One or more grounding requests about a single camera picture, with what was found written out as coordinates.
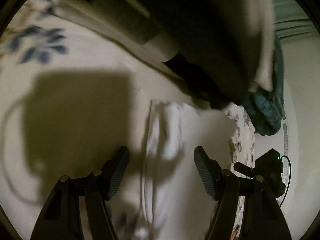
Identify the floral bed sheet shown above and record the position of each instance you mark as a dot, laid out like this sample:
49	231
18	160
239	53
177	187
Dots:
70	99

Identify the white bed headboard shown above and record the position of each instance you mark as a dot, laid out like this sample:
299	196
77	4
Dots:
299	136

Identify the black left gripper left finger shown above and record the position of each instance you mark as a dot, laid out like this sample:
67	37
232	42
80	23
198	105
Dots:
60	215

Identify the white cloth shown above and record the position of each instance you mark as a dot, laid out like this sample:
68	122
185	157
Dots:
175	204

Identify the black folded garment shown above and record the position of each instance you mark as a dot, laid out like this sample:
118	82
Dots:
212	46

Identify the dark green folded blanket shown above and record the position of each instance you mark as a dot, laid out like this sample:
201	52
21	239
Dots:
266	109

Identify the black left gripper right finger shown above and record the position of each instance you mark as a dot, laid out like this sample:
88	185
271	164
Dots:
262	217

